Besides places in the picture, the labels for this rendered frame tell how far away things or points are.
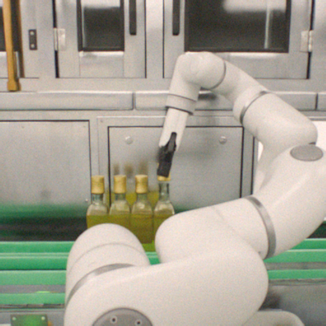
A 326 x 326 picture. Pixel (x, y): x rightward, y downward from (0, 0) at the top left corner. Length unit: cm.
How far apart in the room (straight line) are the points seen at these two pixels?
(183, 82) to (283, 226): 46
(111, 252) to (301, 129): 37
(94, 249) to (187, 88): 51
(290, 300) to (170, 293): 68
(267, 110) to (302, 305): 57
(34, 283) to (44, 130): 46
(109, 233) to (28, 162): 70
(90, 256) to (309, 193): 27
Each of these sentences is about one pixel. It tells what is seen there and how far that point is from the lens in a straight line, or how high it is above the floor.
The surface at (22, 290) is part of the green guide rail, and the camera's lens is 82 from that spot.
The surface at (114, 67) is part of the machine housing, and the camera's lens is 97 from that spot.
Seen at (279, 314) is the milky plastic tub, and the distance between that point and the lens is 86.
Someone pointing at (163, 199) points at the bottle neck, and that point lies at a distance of 79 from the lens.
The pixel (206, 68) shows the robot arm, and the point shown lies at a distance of 68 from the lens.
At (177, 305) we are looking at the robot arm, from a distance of 29.
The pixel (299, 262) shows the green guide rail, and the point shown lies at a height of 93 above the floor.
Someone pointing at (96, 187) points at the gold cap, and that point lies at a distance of 80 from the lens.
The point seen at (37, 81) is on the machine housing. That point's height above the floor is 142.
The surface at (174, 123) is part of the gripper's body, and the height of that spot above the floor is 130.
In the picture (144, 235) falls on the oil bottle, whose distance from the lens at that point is 82.
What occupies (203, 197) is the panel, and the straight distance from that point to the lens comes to 95.
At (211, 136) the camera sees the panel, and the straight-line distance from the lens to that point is 93.
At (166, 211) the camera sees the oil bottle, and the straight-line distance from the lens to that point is 79.
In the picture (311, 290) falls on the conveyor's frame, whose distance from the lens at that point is 95.
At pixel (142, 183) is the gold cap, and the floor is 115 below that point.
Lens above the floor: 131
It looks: 9 degrees down
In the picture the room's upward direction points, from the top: straight up
